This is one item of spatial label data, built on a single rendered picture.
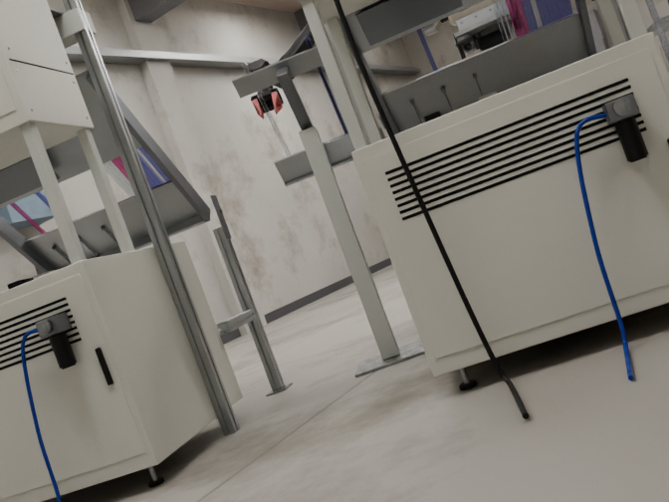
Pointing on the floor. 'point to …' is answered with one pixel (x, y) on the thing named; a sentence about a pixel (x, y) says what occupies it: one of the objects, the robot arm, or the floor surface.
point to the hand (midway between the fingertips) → (269, 114)
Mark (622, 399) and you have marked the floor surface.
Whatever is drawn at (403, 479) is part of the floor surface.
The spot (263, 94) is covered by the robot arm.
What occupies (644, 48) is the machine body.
